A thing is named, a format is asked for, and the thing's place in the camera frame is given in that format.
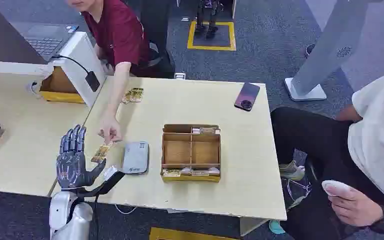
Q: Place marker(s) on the wooden card box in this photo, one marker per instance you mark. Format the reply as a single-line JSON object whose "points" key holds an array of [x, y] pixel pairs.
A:
{"points": [[191, 153]]}

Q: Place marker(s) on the loose golden card stack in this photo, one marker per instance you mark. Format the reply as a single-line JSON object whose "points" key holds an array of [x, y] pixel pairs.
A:
{"points": [[133, 95]]}

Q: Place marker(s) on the person's hand holding card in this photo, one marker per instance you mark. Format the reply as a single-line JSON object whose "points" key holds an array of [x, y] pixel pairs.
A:
{"points": [[110, 129]]}

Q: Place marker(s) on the teal shoe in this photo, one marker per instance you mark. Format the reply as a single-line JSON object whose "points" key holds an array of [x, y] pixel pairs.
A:
{"points": [[275, 228]]}

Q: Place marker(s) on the grey card reader device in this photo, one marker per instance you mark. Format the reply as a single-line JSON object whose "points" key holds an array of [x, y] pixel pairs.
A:
{"points": [[135, 158]]}

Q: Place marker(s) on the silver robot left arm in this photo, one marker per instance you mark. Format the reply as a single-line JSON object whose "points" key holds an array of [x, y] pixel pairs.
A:
{"points": [[66, 215]]}

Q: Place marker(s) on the person's hand holding remote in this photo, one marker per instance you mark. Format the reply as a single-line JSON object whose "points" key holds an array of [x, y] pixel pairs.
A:
{"points": [[354, 205]]}

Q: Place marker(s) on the person beside desk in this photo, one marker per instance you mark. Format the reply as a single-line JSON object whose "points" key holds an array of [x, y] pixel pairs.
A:
{"points": [[377, 132]]}

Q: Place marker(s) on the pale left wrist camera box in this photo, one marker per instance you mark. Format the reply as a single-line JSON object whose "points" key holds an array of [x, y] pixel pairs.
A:
{"points": [[112, 173]]}

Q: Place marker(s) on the person in seat across desk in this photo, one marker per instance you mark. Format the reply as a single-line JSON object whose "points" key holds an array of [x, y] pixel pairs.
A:
{"points": [[120, 33]]}

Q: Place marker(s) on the golden printed card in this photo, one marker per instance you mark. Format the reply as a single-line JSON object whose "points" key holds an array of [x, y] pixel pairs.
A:
{"points": [[101, 153]]}

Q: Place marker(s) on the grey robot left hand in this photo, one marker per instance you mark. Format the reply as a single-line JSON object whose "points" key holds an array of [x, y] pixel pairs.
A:
{"points": [[71, 167]]}

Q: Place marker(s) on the pale sneaker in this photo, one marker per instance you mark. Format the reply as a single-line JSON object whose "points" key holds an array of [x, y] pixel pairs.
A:
{"points": [[291, 171]]}

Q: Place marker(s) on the card row in long slot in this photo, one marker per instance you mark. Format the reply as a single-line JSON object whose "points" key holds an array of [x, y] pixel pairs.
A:
{"points": [[192, 172]]}

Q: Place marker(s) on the open cardboard box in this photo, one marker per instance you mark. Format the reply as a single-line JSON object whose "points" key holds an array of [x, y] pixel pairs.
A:
{"points": [[59, 87]]}

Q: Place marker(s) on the white handheld remote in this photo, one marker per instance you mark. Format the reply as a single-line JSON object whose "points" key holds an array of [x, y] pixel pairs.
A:
{"points": [[335, 186]]}

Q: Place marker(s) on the grey laptop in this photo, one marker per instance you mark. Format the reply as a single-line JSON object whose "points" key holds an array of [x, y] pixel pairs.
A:
{"points": [[29, 33]]}

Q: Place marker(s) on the dark smartphone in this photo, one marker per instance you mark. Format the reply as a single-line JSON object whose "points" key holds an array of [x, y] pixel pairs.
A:
{"points": [[247, 96]]}

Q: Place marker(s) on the black robot legs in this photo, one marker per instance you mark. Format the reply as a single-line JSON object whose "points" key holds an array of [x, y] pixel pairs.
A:
{"points": [[207, 16]]}

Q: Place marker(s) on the card stack in narrow slot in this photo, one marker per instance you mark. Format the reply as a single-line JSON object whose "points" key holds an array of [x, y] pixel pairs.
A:
{"points": [[206, 130]]}

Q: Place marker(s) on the small white floor plate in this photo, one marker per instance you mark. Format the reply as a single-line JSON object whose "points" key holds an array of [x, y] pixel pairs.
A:
{"points": [[179, 76]]}

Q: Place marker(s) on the white floor stand pillar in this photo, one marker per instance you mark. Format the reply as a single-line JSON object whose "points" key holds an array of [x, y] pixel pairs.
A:
{"points": [[328, 49]]}

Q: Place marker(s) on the yellow floor tape strip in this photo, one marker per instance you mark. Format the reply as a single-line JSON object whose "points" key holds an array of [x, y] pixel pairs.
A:
{"points": [[185, 234]]}

